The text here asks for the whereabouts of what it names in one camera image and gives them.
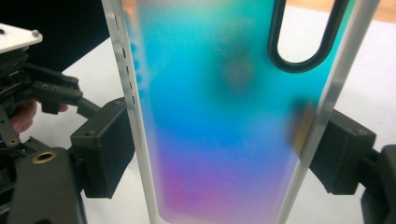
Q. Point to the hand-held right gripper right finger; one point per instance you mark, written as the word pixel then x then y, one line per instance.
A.
pixel 342 155

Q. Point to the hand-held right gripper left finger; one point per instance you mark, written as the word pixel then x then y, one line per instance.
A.
pixel 102 149

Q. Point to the iridescent rainbow phone case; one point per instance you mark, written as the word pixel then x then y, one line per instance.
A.
pixel 218 124

